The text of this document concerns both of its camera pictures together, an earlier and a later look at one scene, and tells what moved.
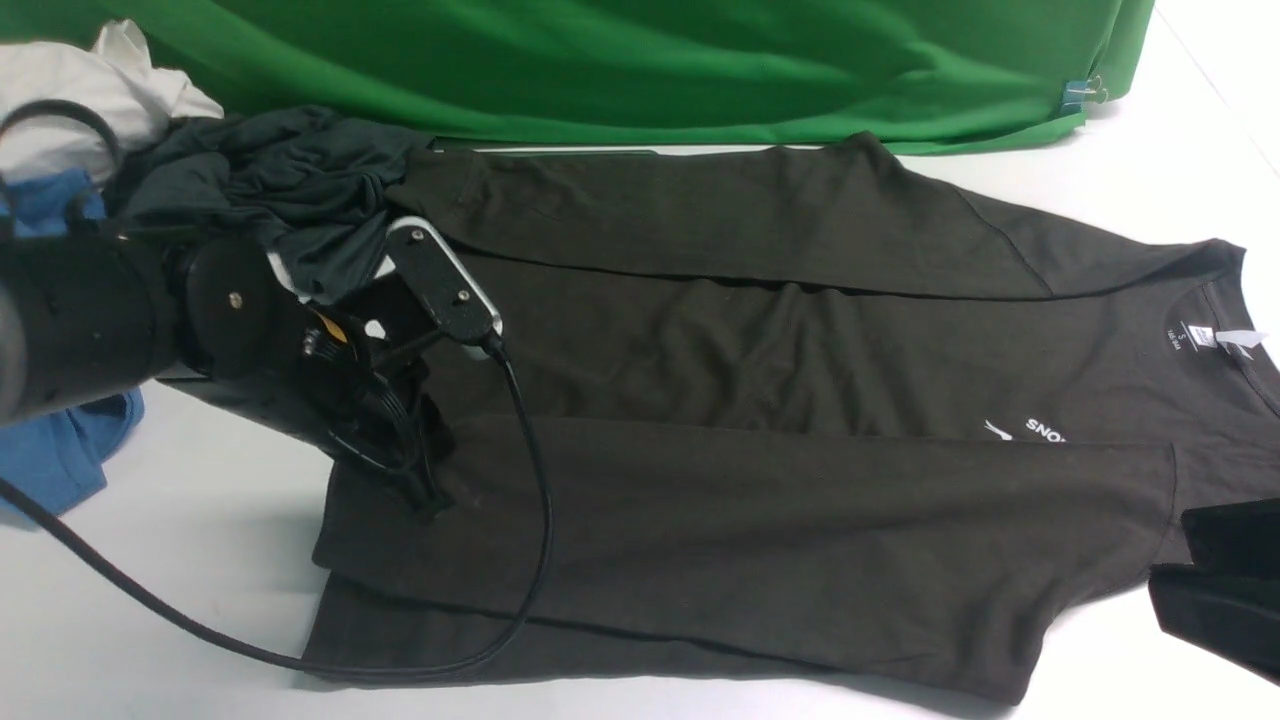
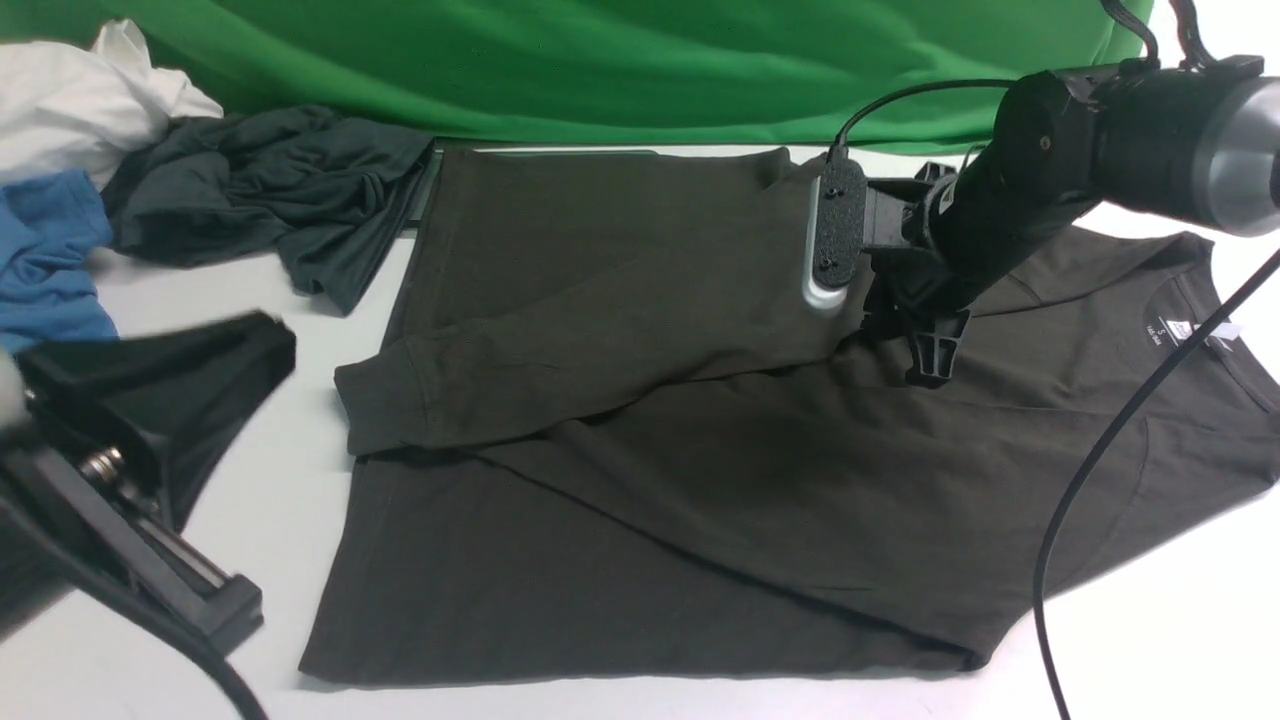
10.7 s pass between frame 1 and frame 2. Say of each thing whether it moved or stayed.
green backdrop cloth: stayed
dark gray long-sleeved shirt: stayed
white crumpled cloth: stayed
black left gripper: moved
